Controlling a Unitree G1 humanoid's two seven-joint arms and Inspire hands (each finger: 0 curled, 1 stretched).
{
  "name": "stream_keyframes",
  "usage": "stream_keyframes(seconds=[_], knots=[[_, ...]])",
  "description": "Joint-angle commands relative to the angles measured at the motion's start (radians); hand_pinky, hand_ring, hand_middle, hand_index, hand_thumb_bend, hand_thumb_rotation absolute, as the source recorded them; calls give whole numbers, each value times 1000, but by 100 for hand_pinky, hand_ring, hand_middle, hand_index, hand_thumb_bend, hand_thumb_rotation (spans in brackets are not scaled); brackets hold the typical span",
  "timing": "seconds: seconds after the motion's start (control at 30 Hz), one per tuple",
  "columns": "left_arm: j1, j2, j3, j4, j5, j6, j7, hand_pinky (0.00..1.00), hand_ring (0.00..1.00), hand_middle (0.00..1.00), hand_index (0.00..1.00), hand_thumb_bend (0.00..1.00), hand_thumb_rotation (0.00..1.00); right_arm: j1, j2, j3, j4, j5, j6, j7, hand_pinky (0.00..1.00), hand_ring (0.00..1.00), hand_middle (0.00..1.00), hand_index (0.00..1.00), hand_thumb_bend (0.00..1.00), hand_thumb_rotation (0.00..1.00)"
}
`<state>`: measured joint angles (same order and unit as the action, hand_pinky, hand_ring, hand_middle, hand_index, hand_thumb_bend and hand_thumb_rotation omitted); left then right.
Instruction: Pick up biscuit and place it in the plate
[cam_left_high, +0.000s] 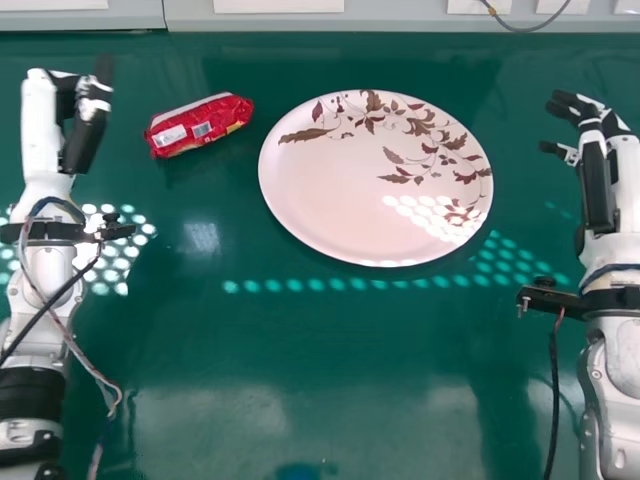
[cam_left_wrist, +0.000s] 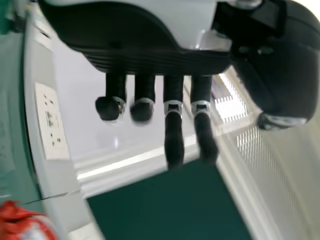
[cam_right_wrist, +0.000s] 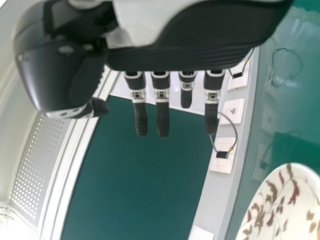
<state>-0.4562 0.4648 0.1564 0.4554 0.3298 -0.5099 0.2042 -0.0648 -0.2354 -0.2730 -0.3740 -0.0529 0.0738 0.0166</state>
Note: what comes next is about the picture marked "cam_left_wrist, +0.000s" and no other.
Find red biscuit packet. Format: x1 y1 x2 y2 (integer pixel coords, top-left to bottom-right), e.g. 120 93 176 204
0 199 57 240

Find white perforated panel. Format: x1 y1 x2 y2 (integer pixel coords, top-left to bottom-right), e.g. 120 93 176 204
234 119 320 240

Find white socket plate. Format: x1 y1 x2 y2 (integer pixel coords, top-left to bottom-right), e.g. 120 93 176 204
33 81 70 161

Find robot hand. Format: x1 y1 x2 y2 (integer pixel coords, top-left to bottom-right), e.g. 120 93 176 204
37 0 320 171

